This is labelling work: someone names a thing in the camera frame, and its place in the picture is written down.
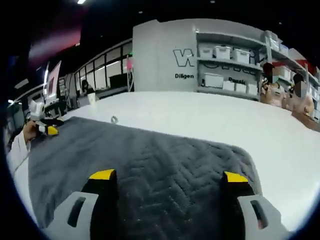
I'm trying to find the pink object on pole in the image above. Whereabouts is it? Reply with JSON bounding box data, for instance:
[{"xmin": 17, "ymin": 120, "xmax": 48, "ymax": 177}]
[{"xmin": 124, "ymin": 53, "xmax": 135, "ymax": 92}]

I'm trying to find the group of white storage bins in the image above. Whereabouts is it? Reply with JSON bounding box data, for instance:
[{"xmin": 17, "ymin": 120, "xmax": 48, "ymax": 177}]
[{"xmin": 198, "ymin": 44, "xmax": 320, "ymax": 118}]

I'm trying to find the wooden tray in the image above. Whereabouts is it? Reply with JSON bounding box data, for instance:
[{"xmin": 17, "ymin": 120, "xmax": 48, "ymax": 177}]
[{"xmin": 291, "ymin": 111, "xmax": 320, "ymax": 132}]

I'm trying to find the person's left hand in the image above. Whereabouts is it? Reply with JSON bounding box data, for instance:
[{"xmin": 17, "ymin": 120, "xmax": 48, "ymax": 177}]
[{"xmin": 23, "ymin": 121, "xmax": 41, "ymax": 142}]

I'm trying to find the black display screen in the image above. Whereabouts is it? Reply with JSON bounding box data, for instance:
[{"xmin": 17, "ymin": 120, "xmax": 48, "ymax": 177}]
[{"xmin": 109, "ymin": 74, "xmax": 130, "ymax": 90}]

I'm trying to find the grey plush towel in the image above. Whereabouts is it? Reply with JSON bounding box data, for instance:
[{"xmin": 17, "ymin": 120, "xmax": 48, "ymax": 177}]
[{"xmin": 27, "ymin": 116, "xmax": 263, "ymax": 240}]

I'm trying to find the computer monitor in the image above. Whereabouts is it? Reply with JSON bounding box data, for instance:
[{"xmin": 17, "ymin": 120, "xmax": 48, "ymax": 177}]
[{"xmin": 44, "ymin": 60, "xmax": 62, "ymax": 101}]

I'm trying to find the grey metal shelving rack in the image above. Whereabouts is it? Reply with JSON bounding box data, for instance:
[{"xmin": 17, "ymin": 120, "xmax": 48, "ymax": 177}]
[{"xmin": 193, "ymin": 26, "xmax": 320, "ymax": 121}]

